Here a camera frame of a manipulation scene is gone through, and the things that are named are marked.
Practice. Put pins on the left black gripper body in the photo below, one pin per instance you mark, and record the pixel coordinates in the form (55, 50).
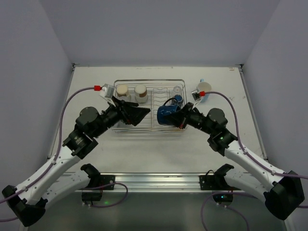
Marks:
(123, 111)

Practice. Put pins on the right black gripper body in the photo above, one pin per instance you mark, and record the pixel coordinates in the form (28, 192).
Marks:
(184, 115)

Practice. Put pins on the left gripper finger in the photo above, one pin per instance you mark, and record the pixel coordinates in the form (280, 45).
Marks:
(135, 116)
(124, 106)

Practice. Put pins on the beige brown cup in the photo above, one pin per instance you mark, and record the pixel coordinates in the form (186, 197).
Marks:
(123, 93)
(141, 95)

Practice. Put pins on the large dark blue mug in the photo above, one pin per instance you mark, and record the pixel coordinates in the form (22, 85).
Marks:
(169, 107)

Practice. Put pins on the small dark blue cup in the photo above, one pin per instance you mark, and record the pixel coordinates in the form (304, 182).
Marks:
(178, 99)

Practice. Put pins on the light blue mug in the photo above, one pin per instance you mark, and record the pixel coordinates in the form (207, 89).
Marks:
(204, 87)

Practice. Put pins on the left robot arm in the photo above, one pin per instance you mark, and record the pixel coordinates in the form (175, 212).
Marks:
(30, 198)

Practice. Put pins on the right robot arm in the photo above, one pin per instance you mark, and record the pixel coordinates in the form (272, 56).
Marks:
(281, 191)

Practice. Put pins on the clear glass right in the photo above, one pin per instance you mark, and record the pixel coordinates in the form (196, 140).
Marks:
(177, 90)

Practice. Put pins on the right black control box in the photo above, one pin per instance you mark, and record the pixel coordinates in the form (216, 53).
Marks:
(223, 199)

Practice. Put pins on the black control box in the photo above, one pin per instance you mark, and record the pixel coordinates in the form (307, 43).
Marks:
(223, 199)
(90, 197)

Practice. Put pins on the left black control box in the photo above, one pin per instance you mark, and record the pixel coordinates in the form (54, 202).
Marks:
(90, 197)

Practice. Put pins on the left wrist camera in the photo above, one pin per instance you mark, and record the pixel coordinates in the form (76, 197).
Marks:
(107, 92)

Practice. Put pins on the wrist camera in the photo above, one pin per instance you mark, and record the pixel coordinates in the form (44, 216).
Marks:
(107, 92)
(198, 96)

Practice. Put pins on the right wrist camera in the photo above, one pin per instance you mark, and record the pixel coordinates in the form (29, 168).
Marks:
(198, 96)

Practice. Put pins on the wire dish rack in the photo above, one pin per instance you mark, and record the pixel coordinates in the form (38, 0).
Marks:
(158, 91)

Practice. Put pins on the aluminium rail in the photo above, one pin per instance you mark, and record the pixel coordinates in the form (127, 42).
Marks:
(159, 182)

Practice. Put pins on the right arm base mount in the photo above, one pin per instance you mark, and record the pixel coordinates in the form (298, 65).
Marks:
(214, 180)

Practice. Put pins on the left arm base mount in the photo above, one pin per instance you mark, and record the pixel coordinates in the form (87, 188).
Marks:
(106, 180)

